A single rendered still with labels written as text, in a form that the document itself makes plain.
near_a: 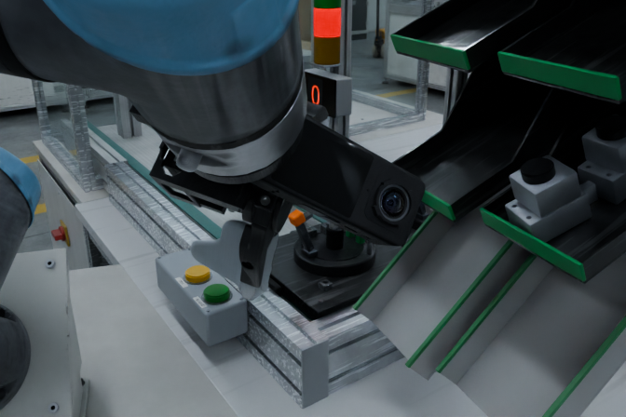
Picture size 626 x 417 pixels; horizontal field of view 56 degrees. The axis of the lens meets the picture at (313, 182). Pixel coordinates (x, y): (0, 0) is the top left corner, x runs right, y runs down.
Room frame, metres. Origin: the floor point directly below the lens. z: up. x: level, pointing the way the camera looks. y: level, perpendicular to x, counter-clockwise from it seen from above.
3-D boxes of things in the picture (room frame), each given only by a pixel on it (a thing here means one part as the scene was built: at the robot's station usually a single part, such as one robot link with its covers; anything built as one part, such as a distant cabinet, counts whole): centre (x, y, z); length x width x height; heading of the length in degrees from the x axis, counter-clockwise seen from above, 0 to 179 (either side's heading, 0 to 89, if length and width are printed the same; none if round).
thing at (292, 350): (1.03, 0.24, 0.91); 0.89 x 0.06 x 0.11; 35
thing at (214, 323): (0.83, 0.19, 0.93); 0.21 x 0.07 x 0.06; 35
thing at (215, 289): (0.78, 0.15, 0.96); 0.04 x 0.04 x 0.02
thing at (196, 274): (0.83, 0.19, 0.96); 0.04 x 0.04 x 0.02
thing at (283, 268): (0.89, -0.04, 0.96); 0.24 x 0.24 x 0.02; 35
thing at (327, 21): (1.11, -0.03, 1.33); 0.05 x 0.05 x 0.05
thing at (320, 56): (1.11, -0.03, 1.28); 0.05 x 0.05 x 0.05
